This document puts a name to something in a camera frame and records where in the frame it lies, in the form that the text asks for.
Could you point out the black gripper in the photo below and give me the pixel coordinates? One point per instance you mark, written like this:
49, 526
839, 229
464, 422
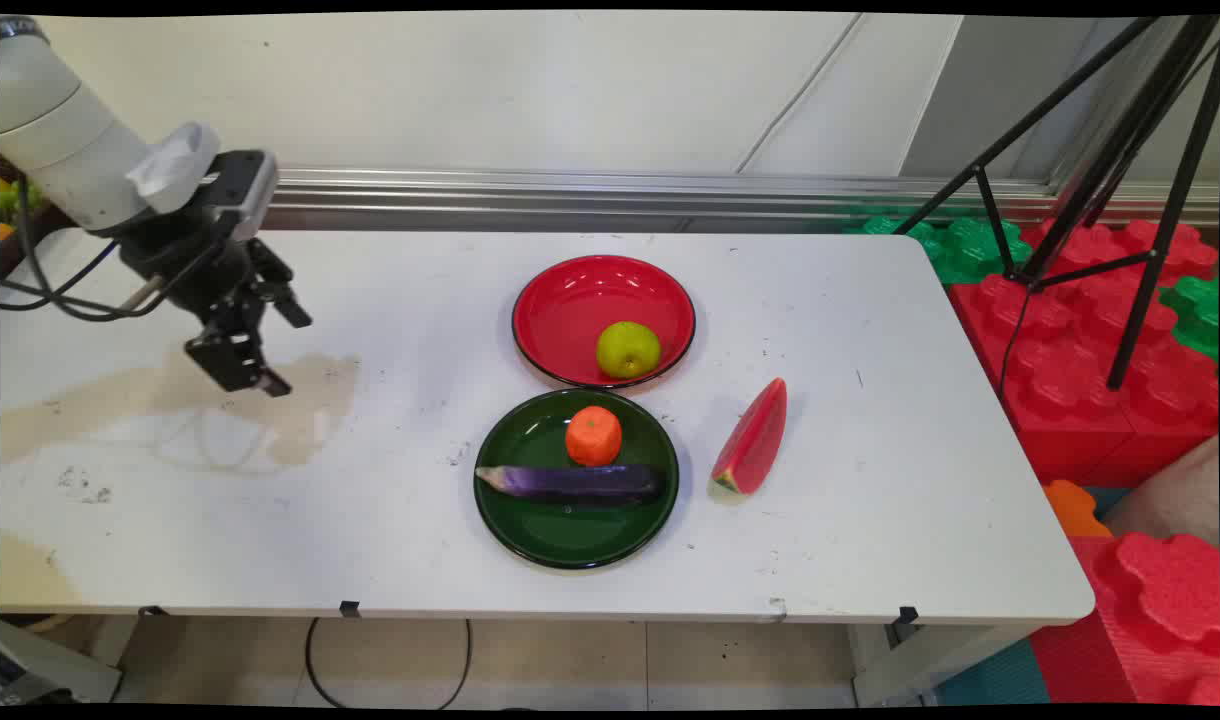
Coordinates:
195, 265

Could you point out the orange toy tangerine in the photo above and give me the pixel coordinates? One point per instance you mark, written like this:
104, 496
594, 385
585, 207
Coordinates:
593, 436

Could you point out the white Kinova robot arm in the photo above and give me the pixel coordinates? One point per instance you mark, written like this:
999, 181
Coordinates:
55, 130

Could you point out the dark wicker basket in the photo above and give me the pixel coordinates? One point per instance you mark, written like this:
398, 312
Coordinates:
15, 250

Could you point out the green toy grapes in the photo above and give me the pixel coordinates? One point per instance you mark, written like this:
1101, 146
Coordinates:
15, 198

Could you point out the red plate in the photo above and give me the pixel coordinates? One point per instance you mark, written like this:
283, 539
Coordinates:
590, 310

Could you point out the purple toy eggplant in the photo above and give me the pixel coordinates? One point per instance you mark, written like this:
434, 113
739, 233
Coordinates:
580, 482

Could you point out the dark green plate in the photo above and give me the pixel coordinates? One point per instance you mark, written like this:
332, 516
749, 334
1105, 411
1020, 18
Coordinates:
560, 525

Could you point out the green toy apple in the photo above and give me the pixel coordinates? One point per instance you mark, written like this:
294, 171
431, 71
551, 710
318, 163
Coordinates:
628, 349

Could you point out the toy watermelon slice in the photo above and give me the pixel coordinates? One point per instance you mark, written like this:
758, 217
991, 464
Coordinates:
755, 440

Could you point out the green foam block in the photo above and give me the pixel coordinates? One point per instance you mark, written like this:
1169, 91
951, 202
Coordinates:
1198, 315
955, 250

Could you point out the white table leg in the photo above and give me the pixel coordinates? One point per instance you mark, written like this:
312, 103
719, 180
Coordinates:
920, 665

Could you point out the large red foam block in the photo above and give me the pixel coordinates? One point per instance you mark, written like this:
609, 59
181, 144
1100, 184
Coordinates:
1070, 380

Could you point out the teal floor mat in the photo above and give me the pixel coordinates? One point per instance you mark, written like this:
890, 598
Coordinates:
995, 680

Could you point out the orange foam piece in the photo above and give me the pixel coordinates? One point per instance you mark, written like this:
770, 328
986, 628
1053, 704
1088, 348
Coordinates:
1073, 508

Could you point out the black tripod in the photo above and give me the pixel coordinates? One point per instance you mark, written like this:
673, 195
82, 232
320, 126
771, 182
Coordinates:
1145, 150

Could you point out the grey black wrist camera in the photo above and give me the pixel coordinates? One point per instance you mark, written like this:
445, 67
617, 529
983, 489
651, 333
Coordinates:
245, 190

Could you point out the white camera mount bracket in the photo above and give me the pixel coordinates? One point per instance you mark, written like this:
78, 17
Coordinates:
175, 165

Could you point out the aluminium rail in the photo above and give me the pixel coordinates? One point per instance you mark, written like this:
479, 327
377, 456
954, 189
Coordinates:
570, 195

